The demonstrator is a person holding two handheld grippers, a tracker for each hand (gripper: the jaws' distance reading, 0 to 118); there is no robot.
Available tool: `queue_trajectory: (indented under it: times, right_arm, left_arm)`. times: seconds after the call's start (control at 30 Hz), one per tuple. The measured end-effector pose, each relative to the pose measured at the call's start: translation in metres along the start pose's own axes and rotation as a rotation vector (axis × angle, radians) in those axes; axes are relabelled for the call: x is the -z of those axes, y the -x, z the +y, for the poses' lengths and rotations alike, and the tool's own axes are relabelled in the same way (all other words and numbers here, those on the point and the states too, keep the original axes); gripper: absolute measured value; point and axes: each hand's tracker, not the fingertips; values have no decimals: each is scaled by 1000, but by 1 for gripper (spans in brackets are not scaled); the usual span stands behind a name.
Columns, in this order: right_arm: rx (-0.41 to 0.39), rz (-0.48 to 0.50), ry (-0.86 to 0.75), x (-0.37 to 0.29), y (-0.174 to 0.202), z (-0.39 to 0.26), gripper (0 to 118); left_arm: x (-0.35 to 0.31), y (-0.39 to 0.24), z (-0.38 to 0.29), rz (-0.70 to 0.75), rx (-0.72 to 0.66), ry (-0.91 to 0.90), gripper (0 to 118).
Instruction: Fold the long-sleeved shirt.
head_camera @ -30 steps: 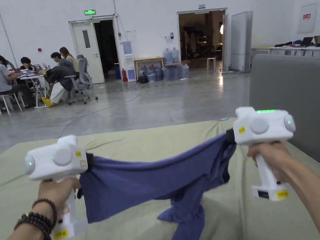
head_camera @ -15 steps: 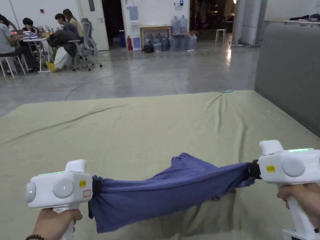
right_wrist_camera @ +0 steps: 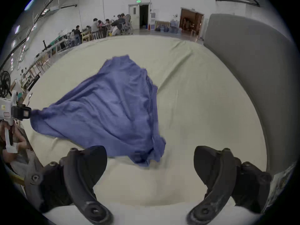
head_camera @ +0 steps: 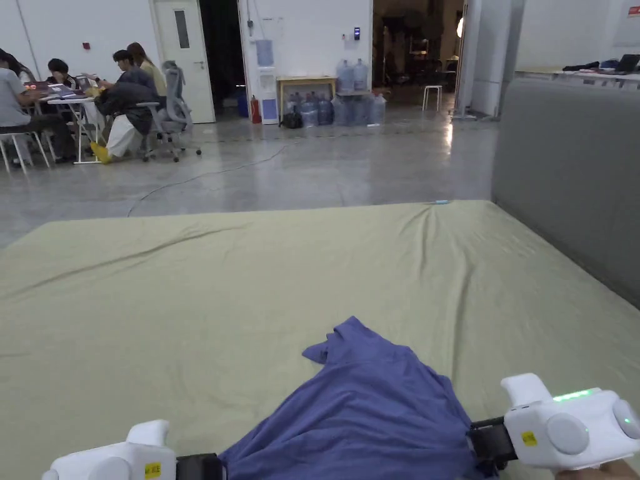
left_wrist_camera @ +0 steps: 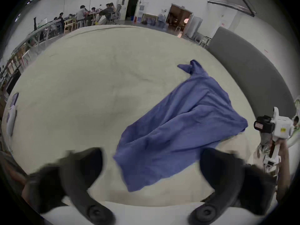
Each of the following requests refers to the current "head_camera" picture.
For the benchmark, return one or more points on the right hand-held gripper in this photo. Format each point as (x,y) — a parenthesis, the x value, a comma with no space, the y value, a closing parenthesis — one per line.
(565,430)

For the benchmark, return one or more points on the group of water bottles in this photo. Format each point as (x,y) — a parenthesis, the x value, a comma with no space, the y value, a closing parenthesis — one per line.
(350,100)

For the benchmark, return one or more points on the white door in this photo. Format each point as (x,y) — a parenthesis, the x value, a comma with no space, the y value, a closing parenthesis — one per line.
(185,70)

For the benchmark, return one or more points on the person's right hand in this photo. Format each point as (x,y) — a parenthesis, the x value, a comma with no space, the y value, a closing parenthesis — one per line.
(607,473)

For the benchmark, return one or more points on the red fire extinguisher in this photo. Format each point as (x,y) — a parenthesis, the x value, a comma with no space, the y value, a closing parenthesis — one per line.
(256,111)

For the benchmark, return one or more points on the dark blue shirt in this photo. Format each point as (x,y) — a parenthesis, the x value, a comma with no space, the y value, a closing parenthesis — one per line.
(360,415)

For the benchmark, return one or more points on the white water dispenser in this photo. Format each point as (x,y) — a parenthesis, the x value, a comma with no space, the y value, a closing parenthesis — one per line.
(266,90)

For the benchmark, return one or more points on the bed with pale green sheet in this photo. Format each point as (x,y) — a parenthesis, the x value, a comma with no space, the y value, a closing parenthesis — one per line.
(200,300)

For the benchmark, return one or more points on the grey padded headboard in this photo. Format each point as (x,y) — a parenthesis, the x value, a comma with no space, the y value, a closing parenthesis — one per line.
(570,160)

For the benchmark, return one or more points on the black bag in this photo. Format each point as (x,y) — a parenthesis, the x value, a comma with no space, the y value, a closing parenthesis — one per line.
(291,121)

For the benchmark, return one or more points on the blue bin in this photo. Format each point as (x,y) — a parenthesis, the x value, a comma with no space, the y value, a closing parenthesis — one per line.
(242,105)

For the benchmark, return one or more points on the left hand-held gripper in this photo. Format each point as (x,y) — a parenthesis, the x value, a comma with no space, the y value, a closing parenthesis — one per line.
(105,462)

